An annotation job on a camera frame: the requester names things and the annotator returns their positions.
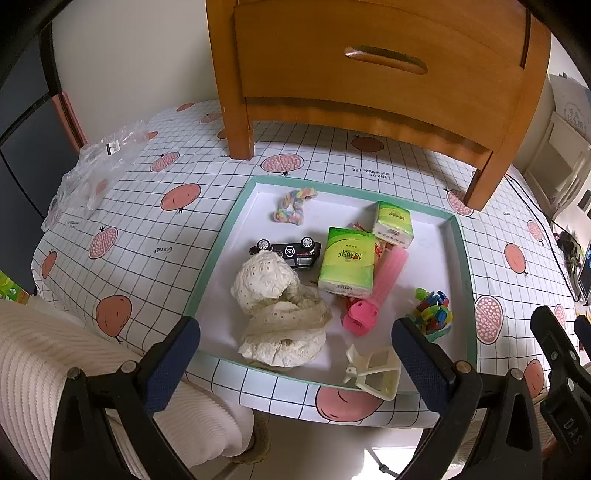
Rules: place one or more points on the green tissue pack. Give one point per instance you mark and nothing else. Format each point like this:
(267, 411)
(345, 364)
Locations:
(392, 221)
(346, 261)

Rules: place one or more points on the pink plastic toy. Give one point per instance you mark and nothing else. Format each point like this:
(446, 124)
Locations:
(390, 272)

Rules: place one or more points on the black toy car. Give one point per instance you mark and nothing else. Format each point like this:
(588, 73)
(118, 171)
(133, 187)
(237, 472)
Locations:
(298, 254)

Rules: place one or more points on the wooden bedside cabinet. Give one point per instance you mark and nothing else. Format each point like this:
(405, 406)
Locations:
(521, 115)

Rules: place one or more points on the lit device screen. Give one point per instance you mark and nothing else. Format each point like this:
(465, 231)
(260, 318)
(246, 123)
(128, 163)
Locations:
(585, 272)

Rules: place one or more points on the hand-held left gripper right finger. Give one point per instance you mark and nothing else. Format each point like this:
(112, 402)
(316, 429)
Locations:
(420, 369)

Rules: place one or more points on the green printed package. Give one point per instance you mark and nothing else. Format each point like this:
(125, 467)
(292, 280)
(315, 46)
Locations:
(9, 288)

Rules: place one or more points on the clear plastic bag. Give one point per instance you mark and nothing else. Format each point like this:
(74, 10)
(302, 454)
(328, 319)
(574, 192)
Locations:
(99, 157)

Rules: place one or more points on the reddish wooden strip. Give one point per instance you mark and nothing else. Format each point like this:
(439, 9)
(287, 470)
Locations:
(69, 122)

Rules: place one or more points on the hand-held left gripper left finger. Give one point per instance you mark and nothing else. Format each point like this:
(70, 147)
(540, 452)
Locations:
(171, 364)

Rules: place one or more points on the cream lace cloth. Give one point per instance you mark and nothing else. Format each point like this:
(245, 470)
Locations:
(272, 281)

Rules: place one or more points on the white tray with teal rim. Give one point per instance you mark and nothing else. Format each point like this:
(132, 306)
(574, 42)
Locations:
(249, 221)

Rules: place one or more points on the dark panel door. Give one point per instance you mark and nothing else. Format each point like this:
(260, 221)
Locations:
(18, 138)

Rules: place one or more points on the white printed box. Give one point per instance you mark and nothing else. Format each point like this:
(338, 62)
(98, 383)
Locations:
(572, 104)

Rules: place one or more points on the pile of colourful small clips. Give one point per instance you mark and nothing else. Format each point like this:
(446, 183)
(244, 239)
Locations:
(434, 314)

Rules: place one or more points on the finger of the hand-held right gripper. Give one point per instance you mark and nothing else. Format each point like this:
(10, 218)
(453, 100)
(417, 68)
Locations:
(584, 334)
(554, 341)

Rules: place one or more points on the cream hair claw clip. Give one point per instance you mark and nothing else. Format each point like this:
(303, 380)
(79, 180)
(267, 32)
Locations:
(376, 386)

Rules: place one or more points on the white shelf unit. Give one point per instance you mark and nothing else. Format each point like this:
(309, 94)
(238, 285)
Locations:
(561, 157)

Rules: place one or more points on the red and yellow snack packet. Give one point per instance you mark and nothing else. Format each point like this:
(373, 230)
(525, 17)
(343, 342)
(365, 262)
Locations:
(379, 251)

